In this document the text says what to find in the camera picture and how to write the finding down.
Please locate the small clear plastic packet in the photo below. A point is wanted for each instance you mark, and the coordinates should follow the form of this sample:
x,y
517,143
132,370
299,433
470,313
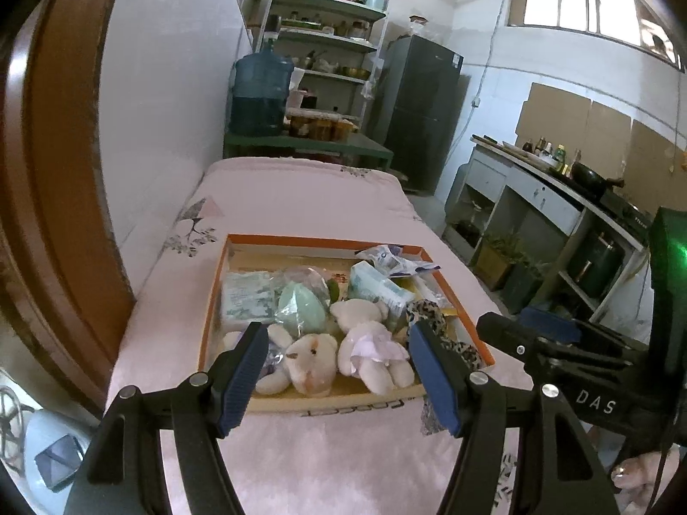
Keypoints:
x,y
392,260

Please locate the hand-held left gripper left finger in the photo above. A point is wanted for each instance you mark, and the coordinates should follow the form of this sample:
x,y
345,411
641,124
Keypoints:
x,y
244,381

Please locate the cardboard wall sheets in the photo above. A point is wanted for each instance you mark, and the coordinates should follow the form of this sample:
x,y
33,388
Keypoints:
x,y
590,118

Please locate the blue water jug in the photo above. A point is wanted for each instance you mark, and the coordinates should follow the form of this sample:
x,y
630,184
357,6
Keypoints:
x,y
260,91

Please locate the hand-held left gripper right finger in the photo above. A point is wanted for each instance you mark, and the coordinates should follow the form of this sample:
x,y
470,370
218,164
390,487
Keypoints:
x,y
434,381

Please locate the brown wooden door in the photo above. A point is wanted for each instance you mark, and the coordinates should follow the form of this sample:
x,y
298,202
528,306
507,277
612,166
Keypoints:
x,y
53,171

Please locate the row of condiment bottles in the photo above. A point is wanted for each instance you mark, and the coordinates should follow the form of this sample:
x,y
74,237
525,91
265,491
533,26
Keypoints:
x,y
547,153

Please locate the grey kitchen counter cabinet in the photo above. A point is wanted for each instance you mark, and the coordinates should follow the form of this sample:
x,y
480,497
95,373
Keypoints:
x,y
542,198

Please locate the teal and white tissue pack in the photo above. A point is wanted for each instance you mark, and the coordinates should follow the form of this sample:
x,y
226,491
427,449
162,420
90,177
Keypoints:
x,y
375,287

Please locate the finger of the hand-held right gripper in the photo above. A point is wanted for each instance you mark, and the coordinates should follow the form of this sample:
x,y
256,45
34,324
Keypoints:
x,y
510,338
547,322

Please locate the leopard print scarf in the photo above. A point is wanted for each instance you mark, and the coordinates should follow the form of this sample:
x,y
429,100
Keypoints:
x,y
429,314

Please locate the black smartphone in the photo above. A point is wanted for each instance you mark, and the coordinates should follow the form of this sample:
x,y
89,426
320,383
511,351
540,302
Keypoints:
x,y
59,460

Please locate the window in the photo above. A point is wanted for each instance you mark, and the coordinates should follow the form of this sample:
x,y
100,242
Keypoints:
x,y
579,5

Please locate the low green table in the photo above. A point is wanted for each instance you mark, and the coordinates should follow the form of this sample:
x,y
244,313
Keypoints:
x,y
322,146

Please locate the white plush rabbit pink bow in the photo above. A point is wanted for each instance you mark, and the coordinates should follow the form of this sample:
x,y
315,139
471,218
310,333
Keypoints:
x,y
370,348

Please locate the black wok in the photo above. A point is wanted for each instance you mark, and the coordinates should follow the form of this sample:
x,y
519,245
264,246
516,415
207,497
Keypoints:
x,y
590,177

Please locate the person's right hand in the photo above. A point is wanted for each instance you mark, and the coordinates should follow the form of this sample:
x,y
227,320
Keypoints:
x,y
638,475

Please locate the orange-rimmed cardboard box tray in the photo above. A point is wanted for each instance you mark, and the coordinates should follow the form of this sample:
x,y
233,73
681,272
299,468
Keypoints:
x,y
268,260

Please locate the floral print tissue pack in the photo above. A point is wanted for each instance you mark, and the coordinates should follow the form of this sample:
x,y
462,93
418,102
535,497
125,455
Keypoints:
x,y
247,295

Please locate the yellow planter with plant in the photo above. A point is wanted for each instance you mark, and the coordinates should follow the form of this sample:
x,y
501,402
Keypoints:
x,y
496,265

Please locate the enamel pot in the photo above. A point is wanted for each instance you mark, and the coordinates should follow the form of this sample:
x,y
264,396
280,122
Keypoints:
x,y
375,0

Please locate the dark grey refrigerator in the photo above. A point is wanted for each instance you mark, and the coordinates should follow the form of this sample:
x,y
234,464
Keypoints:
x,y
418,112

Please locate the black cooking pot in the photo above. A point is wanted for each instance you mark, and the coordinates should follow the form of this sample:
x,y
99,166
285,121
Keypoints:
x,y
596,263

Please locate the row of glass jars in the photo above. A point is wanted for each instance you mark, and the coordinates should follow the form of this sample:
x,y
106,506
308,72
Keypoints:
x,y
322,126

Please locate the light green egg-shaped sponge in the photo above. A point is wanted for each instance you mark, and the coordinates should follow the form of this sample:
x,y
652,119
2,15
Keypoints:
x,y
300,308

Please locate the black gas stove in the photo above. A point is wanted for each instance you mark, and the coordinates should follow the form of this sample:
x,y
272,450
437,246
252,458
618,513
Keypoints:
x,y
625,212

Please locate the cream plush toy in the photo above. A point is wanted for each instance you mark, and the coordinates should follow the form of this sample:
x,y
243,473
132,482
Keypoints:
x,y
357,314

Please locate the green metal shelf rack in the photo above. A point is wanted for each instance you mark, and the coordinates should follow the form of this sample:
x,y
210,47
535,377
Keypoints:
x,y
327,48

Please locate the dark planter with plant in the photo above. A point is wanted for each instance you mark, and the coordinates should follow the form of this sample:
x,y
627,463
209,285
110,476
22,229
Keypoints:
x,y
523,289

